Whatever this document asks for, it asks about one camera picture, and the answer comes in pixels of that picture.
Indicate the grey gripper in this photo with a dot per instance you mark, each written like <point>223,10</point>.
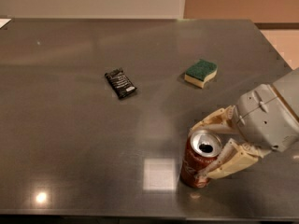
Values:
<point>266,118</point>

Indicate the red coke can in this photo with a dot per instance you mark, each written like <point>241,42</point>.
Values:
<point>202,148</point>

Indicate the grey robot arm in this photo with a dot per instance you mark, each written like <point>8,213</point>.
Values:
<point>287,87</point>

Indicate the green and yellow sponge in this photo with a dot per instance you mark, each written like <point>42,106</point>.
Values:
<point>200,73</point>

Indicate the black snack bar wrapper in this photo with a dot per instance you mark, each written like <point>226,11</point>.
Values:
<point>120,83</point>

